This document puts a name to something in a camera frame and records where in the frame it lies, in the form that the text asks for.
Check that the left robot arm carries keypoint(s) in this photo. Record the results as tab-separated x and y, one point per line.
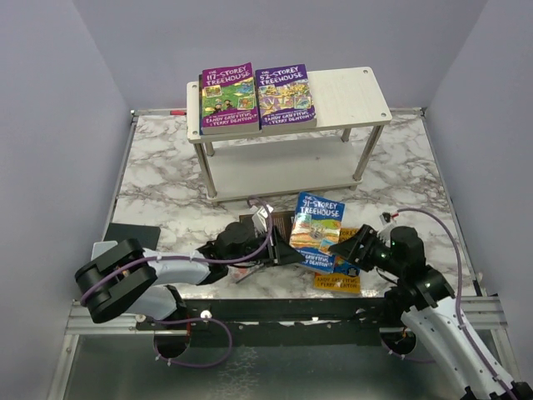
128	278

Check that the blue 91-Storey Treehouse book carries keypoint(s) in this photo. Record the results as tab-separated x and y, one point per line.
316	227

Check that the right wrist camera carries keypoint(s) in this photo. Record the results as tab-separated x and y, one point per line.
388	219

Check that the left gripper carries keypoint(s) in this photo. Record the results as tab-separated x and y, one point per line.
280	252

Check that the grey rectangular box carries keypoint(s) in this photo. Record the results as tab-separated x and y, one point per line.
99	248

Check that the black hardcover book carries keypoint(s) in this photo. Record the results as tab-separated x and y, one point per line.
285	223

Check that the blue Animal Farm book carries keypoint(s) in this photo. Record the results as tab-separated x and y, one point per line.
200	103

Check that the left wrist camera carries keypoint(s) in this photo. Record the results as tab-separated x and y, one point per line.
260	217

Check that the yellow 130-Storey Treehouse book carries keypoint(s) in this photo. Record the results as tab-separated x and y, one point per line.
344	277

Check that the purple 52-Storey Treehouse book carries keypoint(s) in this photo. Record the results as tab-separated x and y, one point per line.
284	99

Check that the floral pink notebook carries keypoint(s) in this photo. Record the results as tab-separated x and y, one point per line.
240	274

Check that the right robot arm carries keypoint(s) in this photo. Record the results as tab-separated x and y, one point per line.
425	302

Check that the purple 117-Storey Treehouse book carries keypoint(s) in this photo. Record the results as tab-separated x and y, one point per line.
229	100

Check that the white two-tier shelf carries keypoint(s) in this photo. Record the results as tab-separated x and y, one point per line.
351	113

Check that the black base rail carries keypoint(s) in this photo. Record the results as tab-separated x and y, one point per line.
302	322

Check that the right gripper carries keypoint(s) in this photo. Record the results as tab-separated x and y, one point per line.
349	249

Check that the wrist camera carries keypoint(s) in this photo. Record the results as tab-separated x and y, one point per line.
388	219
260	217

